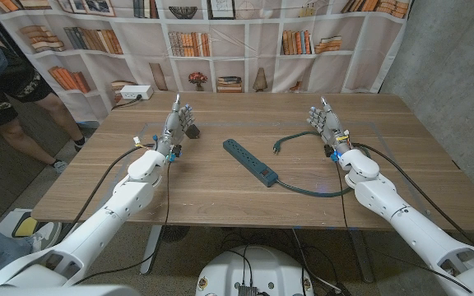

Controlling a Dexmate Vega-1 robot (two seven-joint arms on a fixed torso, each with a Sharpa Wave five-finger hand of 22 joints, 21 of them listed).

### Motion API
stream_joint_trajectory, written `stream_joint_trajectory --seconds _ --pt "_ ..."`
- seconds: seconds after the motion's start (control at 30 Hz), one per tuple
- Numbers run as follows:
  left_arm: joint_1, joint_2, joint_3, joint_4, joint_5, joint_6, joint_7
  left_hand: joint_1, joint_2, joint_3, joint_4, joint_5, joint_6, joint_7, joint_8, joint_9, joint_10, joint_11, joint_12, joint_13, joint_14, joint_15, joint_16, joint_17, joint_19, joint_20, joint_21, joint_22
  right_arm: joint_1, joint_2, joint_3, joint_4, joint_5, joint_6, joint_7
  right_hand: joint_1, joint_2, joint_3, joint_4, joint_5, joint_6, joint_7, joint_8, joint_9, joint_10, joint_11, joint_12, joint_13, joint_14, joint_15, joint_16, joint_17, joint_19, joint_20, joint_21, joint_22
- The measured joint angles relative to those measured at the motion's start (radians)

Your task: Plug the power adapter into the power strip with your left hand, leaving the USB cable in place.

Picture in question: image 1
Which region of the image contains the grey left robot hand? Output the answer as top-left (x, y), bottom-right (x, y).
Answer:
top-left (156, 93), bottom-right (197, 157)

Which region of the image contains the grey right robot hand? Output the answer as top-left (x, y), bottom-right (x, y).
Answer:
top-left (306, 96), bottom-right (353, 155)

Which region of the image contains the black power adapter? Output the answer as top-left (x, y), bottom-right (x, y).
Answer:
top-left (184, 123), bottom-right (202, 140)

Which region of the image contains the green power strip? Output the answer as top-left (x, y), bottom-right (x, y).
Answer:
top-left (222, 138), bottom-right (280, 188)

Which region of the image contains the white outlet box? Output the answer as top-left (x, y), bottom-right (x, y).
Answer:
top-left (119, 85), bottom-right (155, 101)

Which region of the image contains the grey tape outline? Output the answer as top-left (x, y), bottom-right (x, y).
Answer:
top-left (91, 121), bottom-right (442, 229)

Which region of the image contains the printed bookshelf backdrop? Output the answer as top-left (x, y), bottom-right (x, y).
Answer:
top-left (0, 0), bottom-right (411, 124)

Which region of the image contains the black round floor fan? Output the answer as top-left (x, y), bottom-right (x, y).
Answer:
top-left (160, 224), bottom-right (191, 243)

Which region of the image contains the grey table leg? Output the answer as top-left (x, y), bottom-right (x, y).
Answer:
top-left (140, 224), bottom-right (163, 275)
top-left (348, 229), bottom-right (376, 284)

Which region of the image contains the white robot torso base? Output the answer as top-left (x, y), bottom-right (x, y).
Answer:
top-left (194, 245), bottom-right (315, 296)

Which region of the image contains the yellow and black foot pedal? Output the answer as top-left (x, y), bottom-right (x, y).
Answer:
top-left (12, 216), bottom-right (40, 238)

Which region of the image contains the white floor board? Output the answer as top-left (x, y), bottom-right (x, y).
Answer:
top-left (0, 207), bottom-right (35, 238)

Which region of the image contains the black outlet box cable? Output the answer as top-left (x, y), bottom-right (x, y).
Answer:
top-left (111, 95), bottom-right (143, 111)

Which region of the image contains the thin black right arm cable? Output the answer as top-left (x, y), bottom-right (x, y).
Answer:
top-left (333, 160), bottom-right (473, 294)

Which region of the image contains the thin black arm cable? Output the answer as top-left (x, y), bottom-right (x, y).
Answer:
top-left (72, 158), bottom-right (172, 286)
top-left (333, 160), bottom-right (473, 294)

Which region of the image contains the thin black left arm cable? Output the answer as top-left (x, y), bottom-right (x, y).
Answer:
top-left (72, 158), bottom-right (172, 286)

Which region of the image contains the green power strip cord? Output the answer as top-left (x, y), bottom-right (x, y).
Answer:
top-left (272, 130), bottom-right (373, 198)

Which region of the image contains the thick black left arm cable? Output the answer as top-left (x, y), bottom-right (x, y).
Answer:
top-left (67, 142), bottom-right (158, 238)

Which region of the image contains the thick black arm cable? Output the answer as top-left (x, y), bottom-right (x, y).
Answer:
top-left (67, 142), bottom-right (158, 238)
top-left (351, 141), bottom-right (474, 250)

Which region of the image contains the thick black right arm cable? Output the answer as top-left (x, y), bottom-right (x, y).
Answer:
top-left (351, 141), bottom-right (474, 250)

